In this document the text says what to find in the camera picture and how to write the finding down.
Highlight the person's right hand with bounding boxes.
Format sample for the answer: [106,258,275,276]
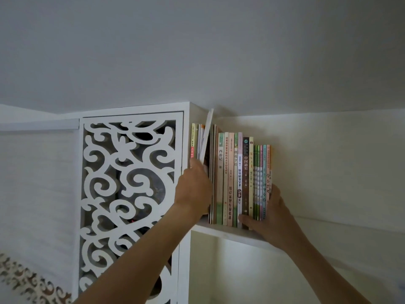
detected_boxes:
[238,183,305,252]

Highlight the person's left hand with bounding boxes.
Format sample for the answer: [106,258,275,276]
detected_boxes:
[173,157,213,216]

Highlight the row of books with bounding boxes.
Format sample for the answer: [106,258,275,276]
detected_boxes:
[191,123,272,231]

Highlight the thin white book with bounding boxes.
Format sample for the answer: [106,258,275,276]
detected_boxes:
[197,107,215,164]

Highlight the person's left forearm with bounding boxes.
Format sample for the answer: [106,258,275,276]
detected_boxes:
[72,204,212,304]

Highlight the person's right forearm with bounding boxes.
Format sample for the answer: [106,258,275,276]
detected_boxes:
[280,231,374,304]

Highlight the white bookshelf cabinet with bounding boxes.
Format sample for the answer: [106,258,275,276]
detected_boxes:
[58,102,405,304]

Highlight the white carved fretwork door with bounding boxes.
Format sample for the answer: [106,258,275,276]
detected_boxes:
[79,112,185,304]

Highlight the white horizontal trim board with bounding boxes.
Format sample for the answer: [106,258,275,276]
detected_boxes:
[0,118,80,132]

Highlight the brown carved ornament panel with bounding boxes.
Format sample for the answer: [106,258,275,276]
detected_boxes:
[0,252,73,304]

